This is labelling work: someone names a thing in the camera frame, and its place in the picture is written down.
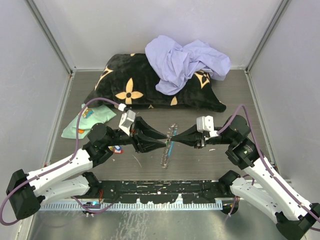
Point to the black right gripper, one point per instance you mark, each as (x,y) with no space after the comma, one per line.
(191,137)

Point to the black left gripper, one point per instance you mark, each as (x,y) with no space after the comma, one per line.
(143,145)

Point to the red tagged key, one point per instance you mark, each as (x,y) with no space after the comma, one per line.
(116,149)

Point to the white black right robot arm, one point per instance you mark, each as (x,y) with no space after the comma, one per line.
(292,214)

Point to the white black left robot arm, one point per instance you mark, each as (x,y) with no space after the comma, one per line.
(71,176)

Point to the mint green cartoon cloth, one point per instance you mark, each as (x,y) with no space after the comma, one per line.
(89,117)

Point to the black floral pillow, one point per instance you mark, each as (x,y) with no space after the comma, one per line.
(129,79)

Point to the lavender crumpled cloth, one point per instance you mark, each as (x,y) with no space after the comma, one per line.
(176,64)

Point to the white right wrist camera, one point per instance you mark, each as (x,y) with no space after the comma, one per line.
(205,124)

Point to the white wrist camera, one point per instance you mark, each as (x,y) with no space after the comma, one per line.
(205,124)
(126,121)

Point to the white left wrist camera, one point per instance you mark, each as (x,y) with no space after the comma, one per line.
(126,121)

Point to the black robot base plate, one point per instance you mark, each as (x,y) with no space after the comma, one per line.
(158,191)

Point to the slotted grey cable duct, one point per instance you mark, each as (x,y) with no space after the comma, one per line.
(71,205)

